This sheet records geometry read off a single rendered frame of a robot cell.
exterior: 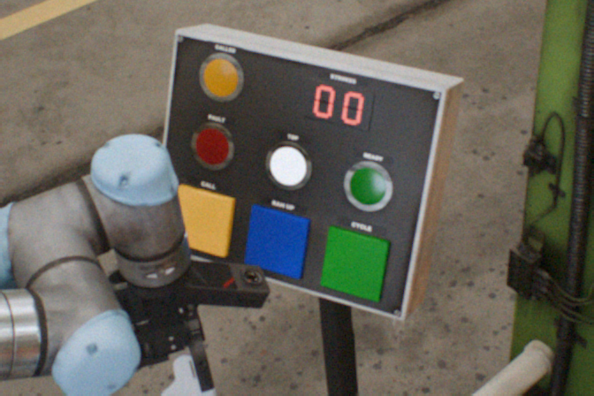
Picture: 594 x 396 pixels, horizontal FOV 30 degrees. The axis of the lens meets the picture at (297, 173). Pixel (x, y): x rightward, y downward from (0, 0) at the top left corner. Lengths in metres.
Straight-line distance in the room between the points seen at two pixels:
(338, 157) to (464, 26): 2.08
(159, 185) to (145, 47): 2.32
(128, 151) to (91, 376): 0.22
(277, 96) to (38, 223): 0.37
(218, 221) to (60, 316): 0.44
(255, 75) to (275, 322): 1.30
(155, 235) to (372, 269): 0.31
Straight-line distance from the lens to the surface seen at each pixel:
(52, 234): 1.02
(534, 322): 1.67
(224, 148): 1.33
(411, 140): 1.24
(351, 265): 1.29
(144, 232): 1.07
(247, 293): 1.19
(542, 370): 1.68
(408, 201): 1.26
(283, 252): 1.32
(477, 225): 2.72
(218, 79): 1.31
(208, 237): 1.36
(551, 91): 1.37
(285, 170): 1.30
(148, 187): 1.03
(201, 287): 1.16
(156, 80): 3.21
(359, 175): 1.26
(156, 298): 1.17
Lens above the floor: 1.98
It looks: 44 degrees down
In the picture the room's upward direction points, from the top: 6 degrees counter-clockwise
